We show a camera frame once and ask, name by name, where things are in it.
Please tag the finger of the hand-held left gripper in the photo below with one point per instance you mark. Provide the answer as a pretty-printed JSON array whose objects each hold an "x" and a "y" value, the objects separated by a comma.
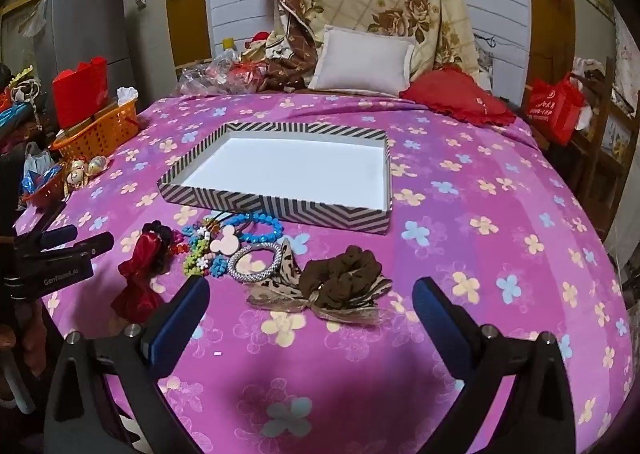
[
  {"x": 57, "y": 237},
  {"x": 95, "y": 244}
]

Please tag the wooden chair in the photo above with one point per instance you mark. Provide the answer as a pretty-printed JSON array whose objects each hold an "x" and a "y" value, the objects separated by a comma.
[{"x": 600, "y": 133}]

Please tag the pile of colourful cloth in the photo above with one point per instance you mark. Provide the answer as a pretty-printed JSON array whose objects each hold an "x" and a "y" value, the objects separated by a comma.
[{"x": 20, "y": 108}]

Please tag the brown leopard bow scrunchie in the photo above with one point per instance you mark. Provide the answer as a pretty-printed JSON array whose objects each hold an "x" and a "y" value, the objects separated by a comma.
[{"x": 340, "y": 279}]

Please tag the painted egg ornament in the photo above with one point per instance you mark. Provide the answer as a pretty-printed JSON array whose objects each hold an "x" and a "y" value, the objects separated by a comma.
[
  {"x": 80, "y": 164},
  {"x": 98, "y": 163},
  {"x": 75, "y": 176}
]

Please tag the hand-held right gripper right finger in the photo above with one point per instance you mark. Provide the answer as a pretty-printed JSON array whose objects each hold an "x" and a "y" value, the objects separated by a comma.
[{"x": 440, "y": 319}]

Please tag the white pillow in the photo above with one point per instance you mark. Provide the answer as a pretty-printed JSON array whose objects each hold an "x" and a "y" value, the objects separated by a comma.
[{"x": 360, "y": 61}]

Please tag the red shopping bag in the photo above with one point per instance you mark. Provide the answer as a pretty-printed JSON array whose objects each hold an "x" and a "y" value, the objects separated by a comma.
[{"x": 550, "y": 108}]

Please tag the grey refrigerator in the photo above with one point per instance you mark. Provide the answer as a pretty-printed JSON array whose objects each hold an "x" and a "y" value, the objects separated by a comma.
[{"x": 85, "y": 18}]

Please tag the yellow bottle cap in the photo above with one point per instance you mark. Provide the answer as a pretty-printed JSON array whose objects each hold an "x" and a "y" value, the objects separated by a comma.
[{"x": 229, "y": 42}]

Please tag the white tissue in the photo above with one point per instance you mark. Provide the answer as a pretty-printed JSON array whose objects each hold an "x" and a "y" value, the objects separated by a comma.
[{"x": 126, "y": 94}]

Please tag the red gift bag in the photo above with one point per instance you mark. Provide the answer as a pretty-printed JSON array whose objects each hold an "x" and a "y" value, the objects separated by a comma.
[{"x": 80, "y": 88}]

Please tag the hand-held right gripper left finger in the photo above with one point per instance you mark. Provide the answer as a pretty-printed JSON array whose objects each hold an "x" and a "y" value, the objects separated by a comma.
[{"x": 192, "y": 304}]

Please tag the red heart cushion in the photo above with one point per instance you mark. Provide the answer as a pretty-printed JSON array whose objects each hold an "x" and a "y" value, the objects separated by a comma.
[{"x": 455, "y": 93}]

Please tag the orange plastic basket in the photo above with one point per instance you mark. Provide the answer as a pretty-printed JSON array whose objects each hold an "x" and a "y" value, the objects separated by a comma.
[{"x": 105, "y": 131}]

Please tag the small orange basket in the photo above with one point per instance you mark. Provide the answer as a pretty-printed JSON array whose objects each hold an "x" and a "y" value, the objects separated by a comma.
[{"x": 45, "y": 195}]

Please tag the clear plastic bags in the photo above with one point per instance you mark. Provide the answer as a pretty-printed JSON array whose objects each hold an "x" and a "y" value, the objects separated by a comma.
[{"x": 210, "y": 76}]

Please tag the purple flowered bedsheet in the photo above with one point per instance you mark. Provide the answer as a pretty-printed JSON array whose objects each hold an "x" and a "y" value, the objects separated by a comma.
[{"x": 475, "y": 259}]

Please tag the striped cardboard box tray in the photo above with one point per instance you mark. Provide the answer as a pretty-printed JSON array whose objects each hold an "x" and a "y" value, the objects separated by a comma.
[{"x": 280, "y": 214}]

